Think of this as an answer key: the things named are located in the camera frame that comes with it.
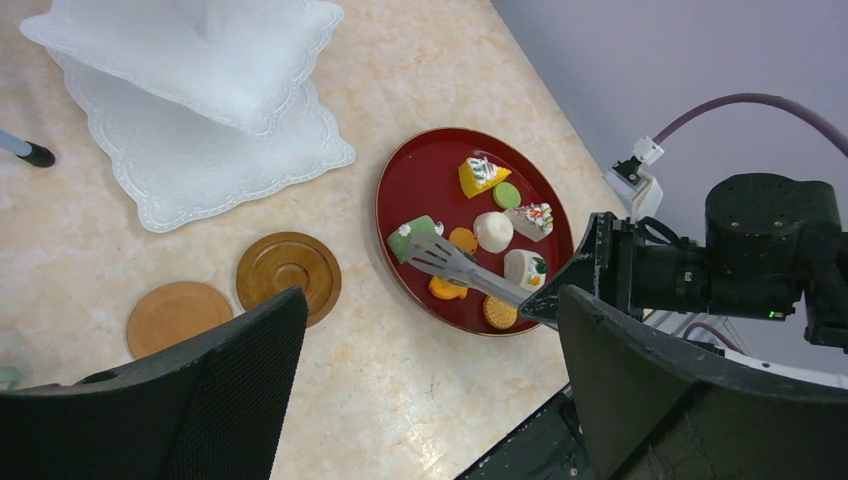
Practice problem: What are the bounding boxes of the white roll cake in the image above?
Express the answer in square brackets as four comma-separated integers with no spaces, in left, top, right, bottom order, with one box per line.
[503,249,548,292]

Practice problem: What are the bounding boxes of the orange fish-shaped cookie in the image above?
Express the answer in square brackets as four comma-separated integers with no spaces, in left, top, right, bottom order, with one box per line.
[428,276,468,300]

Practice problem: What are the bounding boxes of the dark wooden saucer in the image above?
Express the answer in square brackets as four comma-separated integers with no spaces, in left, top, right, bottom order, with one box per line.
[236,232,342,327]

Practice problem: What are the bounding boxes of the white round mousse cake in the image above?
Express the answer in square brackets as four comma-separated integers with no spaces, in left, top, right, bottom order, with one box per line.
[473,211,514,254]

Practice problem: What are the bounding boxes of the red round tray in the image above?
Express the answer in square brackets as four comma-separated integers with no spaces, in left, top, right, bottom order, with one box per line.
[375,128,574,337]

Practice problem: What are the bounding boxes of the light wooden coaster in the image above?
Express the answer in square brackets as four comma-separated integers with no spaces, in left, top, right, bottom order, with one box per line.
[126,281,233,359]

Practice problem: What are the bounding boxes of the orange chip cookie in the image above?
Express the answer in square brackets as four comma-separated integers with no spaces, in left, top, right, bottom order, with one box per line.
[448,227,478,254]

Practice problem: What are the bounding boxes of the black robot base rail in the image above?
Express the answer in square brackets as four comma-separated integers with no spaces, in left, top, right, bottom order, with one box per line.
[457,385,595,480]

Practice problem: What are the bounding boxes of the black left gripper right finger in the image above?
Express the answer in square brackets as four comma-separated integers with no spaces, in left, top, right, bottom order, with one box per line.
[557,286,847,479]

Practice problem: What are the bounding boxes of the round tan biscuit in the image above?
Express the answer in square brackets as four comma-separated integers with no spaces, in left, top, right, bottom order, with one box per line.
[483,296,518,330]

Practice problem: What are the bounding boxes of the yellow cake slice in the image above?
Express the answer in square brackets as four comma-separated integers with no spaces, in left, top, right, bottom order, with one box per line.
[458,156,512,199]

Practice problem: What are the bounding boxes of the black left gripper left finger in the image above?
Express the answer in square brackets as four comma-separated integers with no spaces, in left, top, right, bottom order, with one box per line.
[1,287,308,479]

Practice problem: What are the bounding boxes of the white strawberry cake slice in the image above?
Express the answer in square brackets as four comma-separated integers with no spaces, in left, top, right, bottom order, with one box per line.
[504,203,554,242]

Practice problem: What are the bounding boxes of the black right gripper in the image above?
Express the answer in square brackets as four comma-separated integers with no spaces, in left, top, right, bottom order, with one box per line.
[518,212,710,325]

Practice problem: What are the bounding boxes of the green macaron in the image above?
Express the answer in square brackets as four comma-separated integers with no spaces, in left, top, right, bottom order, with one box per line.
[492,181,522,210]

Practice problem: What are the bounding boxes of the mint green cup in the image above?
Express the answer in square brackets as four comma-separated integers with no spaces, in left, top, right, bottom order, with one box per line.
[0,366,21,391]

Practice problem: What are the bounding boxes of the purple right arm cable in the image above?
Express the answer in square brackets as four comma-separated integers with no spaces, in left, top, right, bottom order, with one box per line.
[652,92,848,160]

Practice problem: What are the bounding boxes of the white three-tier cake stand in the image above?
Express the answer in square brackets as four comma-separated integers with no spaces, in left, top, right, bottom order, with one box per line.
[20,1,356,233]

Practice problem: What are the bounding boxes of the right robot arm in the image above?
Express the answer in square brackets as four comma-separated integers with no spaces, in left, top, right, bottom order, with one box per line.
[519,173,847,349]

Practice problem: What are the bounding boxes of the green matcha roll cake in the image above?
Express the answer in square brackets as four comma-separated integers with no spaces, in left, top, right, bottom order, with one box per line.
[387,215,444,264]

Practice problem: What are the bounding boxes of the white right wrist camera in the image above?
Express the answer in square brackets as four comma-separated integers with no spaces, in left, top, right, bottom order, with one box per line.
[603,136,665,221]

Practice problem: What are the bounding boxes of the metal serving tongs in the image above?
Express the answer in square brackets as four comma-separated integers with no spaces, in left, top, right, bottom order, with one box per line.
[407,232,531,307]

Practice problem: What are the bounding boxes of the light blue tripod stand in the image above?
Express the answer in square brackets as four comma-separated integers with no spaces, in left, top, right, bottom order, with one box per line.
[0,130,56,168]

